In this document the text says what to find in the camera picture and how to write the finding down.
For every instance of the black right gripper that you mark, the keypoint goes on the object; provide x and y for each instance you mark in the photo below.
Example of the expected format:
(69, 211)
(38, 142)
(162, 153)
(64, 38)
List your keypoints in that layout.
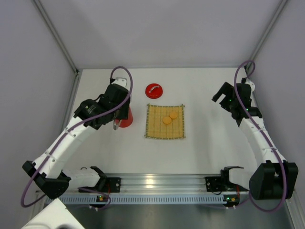
(224, 94)

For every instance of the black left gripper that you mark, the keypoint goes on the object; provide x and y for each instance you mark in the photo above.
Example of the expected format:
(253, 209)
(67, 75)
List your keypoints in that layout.
(122, 110)

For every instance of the red cylindrical container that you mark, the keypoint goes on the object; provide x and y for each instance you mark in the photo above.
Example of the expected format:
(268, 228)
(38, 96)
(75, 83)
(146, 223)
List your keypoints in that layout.
(124, 123)

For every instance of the red round lid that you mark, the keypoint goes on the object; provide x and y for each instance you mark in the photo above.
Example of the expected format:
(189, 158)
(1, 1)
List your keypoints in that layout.
(154, 91)

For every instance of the round yellow biscuit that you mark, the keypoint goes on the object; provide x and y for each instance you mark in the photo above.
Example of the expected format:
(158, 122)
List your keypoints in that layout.
(167, 120)
(173, 114)

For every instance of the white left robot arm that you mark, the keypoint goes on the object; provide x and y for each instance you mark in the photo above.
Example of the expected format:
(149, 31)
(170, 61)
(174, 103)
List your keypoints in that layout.
(48, 170)

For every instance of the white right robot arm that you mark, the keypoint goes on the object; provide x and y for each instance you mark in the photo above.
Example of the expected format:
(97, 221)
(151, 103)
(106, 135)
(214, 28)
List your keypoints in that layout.
(273, 176)

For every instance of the white box corner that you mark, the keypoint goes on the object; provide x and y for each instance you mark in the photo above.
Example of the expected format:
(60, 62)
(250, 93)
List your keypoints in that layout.
(54, 216)

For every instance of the woven bamboo mat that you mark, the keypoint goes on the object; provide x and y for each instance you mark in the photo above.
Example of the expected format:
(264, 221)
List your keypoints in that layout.
(156, 129)

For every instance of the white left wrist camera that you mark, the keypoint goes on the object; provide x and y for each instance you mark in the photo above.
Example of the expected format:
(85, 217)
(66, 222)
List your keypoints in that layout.
(119, 83)

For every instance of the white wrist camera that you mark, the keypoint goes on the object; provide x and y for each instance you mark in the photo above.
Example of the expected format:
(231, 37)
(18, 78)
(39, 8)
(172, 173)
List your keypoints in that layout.
(119, 83)
(247, 81)

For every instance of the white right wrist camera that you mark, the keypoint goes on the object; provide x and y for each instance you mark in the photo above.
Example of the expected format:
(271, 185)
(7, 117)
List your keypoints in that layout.
(247, 81)

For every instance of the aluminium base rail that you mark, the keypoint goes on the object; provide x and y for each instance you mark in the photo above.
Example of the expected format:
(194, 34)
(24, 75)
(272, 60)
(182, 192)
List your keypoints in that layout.
(155, 182)

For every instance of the slotted grey cable duct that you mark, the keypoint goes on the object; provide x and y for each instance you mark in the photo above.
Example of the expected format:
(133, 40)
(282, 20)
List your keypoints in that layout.
(92, 199)

